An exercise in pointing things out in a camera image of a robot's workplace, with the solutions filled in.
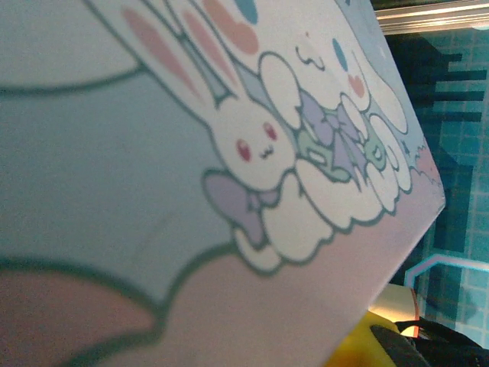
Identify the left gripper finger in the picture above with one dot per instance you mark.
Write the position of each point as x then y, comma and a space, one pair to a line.
359, 348

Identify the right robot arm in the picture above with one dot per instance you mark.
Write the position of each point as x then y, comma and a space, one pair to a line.
458, 348

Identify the beige holder with salmon rack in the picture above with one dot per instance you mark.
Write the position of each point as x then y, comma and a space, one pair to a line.
393, 306

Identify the aluminium frame post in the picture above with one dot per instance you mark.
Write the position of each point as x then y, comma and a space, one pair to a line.
431, 21

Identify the pastel cartoon tin box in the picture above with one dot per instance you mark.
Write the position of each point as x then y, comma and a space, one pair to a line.
191, 153

